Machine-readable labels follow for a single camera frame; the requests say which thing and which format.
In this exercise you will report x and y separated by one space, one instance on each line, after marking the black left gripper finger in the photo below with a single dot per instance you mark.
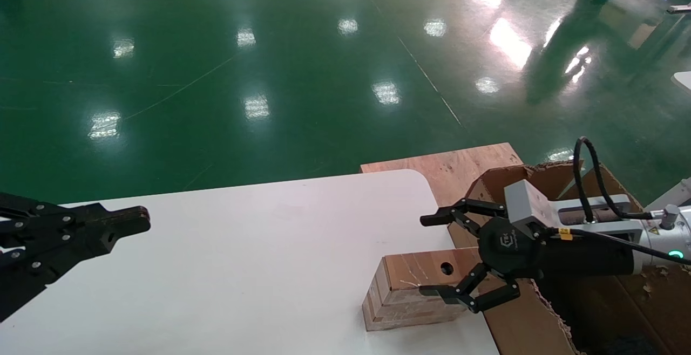
54 258
65 216

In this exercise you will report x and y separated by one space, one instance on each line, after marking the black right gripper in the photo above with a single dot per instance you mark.
507 247

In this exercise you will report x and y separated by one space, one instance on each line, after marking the small brown taped box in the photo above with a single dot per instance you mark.
399 285

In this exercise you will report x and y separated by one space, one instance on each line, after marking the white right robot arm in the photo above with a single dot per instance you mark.
656 247

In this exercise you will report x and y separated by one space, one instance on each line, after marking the big open cardboard box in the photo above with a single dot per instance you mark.
518 328

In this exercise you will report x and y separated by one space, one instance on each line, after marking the wooden board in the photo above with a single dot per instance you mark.
459 166

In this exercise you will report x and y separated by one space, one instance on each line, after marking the white rounded plate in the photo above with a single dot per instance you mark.
684 80

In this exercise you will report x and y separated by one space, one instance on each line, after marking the grey stand foot bar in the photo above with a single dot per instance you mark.
680 8

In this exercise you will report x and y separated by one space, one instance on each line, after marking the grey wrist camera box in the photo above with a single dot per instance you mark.
526 204

